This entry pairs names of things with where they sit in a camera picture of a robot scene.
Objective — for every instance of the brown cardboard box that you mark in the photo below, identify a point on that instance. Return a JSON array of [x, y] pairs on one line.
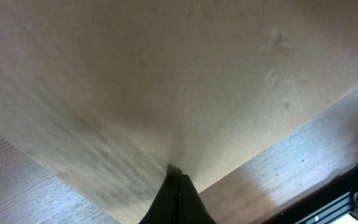
[[107, 94]]

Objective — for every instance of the metal table frame rail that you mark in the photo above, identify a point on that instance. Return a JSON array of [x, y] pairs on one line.
[[327, 205]]

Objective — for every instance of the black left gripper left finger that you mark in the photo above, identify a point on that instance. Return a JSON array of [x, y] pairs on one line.
[[163, 209]]

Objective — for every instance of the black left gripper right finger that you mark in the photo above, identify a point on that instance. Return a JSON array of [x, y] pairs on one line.
[[190, 208]]

